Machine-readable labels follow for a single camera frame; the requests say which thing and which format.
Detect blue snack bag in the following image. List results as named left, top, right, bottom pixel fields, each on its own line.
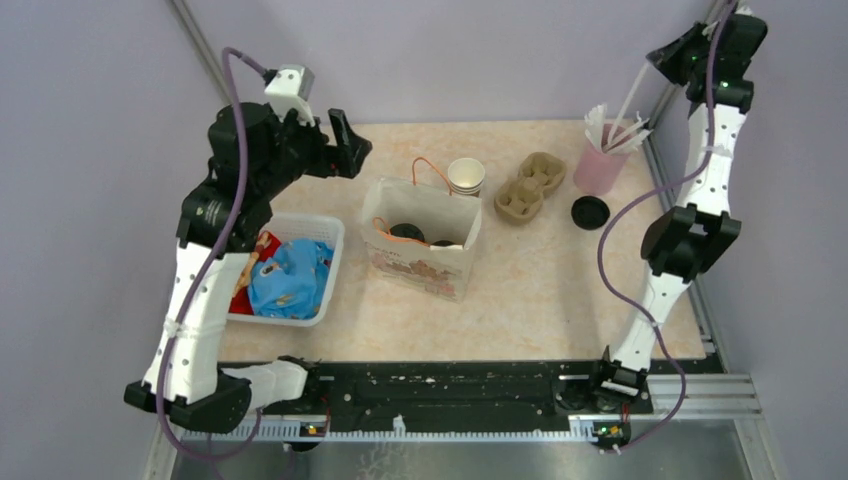
left=248, top=238, right=335, bottom=320

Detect pink straw holder cup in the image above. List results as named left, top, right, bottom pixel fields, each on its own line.
left=573, top=140, right=631, bottom=196

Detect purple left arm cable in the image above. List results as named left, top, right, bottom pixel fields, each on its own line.
left=155, top=46, right=270, bottom=465

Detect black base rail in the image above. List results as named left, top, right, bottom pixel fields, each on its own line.
left=218, top=359, right=720, bottom=439

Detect paper takeout bag orange handles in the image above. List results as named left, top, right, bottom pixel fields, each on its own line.
left=359, top=157, right=483, bottom=302

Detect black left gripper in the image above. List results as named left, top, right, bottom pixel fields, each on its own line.
left=254, top=101, right=371, bottom=199

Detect brown pulp cup carrier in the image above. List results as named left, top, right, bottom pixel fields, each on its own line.
left=493, top=152, right=567, bottom=226

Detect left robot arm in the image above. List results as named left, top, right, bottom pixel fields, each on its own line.
left=123, top=102, right=373, bottom=434

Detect stack of paper cups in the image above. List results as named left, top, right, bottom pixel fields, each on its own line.
left=447, top=158, right=486, bottom=197

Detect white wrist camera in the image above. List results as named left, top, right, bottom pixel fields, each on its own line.
left=702, top=3, right=757, bottom=38
left=263, top=64, right=316, bottom=126

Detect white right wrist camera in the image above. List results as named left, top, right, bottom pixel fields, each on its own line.
left=702, top=3, right=757, bottom=38

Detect white plastic basket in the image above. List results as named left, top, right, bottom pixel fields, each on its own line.
left=227, top=212, right=345, bottom=327

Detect single white straw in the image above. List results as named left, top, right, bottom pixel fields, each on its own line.
left=606, top=61, right=651, bottom=150

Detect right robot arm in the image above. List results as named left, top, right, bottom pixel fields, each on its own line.
left=586, top=2, right=768, bottom=412

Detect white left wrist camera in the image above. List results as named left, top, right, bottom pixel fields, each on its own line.
left=263, top=64, right=316, bottom=126

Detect black lid stack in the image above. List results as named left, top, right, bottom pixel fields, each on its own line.
left=570, top=195, right=611, bottom=231

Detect red snack bag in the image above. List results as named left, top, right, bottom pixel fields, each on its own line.
left=229, top=230, right=281, bottom=315

